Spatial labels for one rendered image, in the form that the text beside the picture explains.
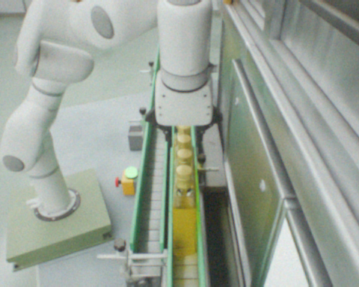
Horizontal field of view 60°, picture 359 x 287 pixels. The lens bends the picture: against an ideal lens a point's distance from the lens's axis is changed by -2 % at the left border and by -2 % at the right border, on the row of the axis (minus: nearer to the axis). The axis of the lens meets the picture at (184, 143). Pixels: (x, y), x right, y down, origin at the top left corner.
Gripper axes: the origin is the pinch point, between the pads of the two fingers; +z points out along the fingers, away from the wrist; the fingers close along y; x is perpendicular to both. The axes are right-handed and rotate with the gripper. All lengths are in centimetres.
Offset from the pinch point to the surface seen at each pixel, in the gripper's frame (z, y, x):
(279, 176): -11.7, -12.8, 16.9
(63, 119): 71, 61, -71
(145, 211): 39.3, 11.4, -3.2
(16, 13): 268, 316, -538
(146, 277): 33.9, 9.6, 17.9
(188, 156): 9.8, -1.0, -2.1
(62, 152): 64, 53, -44
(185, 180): 9.8, -0.2, 4.3
